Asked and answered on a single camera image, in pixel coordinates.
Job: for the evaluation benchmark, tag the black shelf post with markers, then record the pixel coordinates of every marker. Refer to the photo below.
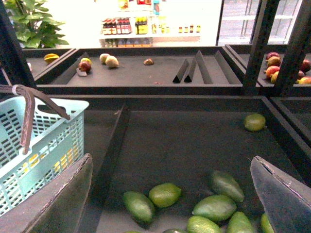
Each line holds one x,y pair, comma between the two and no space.
297,48
260,39

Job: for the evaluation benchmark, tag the green lime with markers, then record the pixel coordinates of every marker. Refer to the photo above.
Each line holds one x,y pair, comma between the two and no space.
254,122

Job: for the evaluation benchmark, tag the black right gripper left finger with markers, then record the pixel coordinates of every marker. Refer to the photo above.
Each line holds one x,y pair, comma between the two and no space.
57,207

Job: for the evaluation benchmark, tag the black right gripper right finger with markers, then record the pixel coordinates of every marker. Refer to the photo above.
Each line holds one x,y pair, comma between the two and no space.
286,201

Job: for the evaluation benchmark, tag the light blue plastic basket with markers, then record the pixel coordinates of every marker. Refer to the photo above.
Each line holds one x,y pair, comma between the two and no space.
55,144

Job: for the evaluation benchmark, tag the green potted plant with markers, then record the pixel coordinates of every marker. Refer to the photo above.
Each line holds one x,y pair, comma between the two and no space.
34,26

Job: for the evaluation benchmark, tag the brown basket handle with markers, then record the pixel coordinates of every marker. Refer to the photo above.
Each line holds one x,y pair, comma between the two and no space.
27,126
61,112

